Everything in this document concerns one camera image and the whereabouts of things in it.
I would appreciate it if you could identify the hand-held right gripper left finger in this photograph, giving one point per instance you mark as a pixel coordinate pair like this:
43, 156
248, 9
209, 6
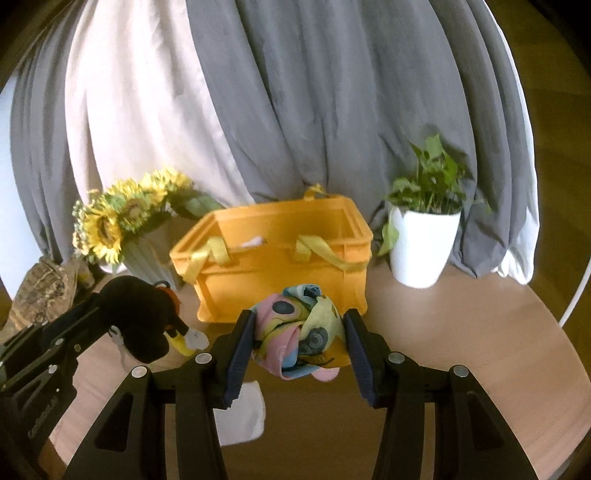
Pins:
240, 355

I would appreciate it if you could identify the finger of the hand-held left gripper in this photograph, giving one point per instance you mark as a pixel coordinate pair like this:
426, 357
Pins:
69, 327

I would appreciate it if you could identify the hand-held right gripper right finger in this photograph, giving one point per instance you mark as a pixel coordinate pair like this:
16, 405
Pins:
360, 355

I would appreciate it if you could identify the pastel printed cloth toy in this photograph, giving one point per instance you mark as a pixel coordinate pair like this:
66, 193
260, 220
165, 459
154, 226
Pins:
286, 323

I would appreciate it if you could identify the black mouse plush toy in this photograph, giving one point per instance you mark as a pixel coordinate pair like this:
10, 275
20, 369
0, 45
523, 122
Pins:
138, 314

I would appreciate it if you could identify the yellow plastic crate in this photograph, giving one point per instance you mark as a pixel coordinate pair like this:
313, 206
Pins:
277, 272

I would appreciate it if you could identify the white fabric item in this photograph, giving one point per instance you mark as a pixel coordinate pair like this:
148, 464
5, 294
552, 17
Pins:
251, 242

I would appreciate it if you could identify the brown patterned cushion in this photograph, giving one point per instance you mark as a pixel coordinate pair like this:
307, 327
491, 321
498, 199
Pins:
41, 286

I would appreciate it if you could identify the white cloth pouch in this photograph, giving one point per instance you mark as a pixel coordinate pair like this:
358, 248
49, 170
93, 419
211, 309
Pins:
244, 415

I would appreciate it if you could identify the grey ribbed vase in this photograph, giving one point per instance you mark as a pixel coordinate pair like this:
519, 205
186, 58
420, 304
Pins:
143, 258

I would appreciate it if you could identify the sunflower bouquet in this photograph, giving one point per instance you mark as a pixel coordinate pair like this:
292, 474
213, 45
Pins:
106, 230

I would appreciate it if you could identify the white plant pot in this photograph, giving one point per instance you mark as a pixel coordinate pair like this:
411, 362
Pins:
422, 249

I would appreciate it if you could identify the grey curtain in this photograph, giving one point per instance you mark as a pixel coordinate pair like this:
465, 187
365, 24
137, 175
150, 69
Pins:
41, 161
323, 115

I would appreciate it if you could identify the green leafy plant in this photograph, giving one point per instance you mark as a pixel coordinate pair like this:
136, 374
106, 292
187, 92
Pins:
434, 184

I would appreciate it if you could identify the white sheer curtain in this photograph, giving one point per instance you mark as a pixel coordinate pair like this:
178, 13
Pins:
526, 230

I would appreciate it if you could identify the white hoop tube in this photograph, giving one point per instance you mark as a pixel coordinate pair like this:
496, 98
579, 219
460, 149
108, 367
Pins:
575, 299

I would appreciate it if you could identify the pale pink curtain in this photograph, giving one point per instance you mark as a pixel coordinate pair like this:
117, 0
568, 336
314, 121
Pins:
138, 115

